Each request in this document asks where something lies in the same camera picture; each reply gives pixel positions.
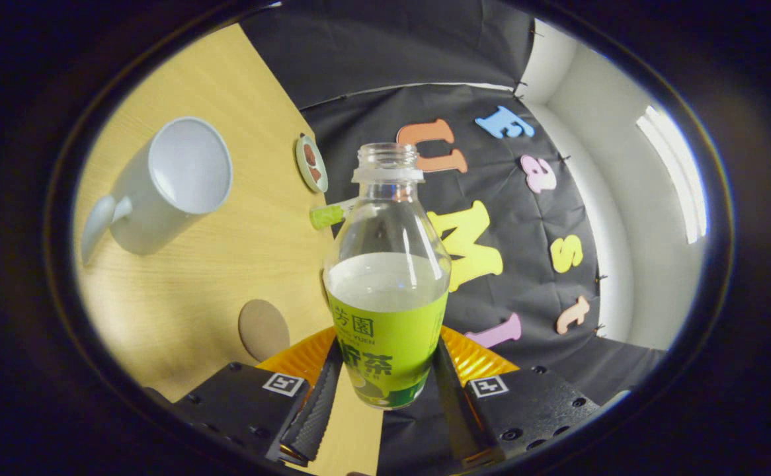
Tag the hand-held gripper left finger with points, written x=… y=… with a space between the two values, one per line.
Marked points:
x=316 y=413

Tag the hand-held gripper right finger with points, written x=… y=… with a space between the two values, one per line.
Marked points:
x=455 y=410

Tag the brown round coaster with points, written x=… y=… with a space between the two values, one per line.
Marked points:
x=263 y=329

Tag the green label juice bottle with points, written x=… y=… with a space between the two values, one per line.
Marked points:
x=385 y=330

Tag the white cup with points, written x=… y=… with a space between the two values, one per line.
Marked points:
x=161 y=211

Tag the capped green label bottle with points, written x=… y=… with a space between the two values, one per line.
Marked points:
x=326 y=215

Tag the wooden table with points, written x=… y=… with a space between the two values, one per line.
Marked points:
x=227 y=264

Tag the black backdrop cloth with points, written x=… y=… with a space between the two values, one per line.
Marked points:
x=524 y=218

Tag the brown food piece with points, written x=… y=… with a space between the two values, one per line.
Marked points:
x=316 y=174
x=309 y=155

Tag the pale green plate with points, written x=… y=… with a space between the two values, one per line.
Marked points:
x=306 y=172

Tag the ceiling light panel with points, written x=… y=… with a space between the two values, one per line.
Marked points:
x=676 y=172

